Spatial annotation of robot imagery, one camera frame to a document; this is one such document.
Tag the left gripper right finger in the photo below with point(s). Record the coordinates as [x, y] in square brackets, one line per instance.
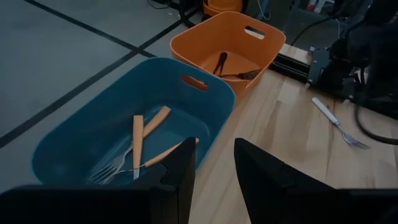
[267, 186]

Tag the black aluminium frame rail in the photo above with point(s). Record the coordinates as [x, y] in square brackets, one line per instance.
[289, 67]

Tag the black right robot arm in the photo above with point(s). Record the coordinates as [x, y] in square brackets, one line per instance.
[373, 46]

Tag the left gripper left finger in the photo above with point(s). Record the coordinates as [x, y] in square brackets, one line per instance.
[177, 180]

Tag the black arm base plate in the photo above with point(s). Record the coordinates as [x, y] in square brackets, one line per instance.
[320, 65]

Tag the blue plastic bin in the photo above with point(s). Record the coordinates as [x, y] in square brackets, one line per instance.
[93, 130]

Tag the orange plastic bin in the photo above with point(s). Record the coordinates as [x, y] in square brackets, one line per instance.
[202, 46]

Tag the black fork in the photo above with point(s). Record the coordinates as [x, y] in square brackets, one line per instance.
[248, 74]
[223, 57]

